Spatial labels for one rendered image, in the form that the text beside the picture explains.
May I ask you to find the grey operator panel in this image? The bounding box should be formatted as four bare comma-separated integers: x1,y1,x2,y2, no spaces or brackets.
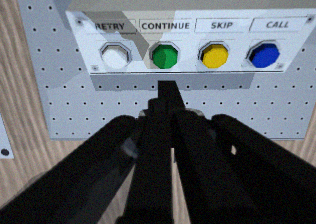
65,0,316,75

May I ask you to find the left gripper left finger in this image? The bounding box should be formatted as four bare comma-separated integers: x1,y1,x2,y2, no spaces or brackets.
0,80,174,224

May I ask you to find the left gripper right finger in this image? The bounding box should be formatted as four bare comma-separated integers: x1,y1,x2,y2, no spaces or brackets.
166,80,316,224

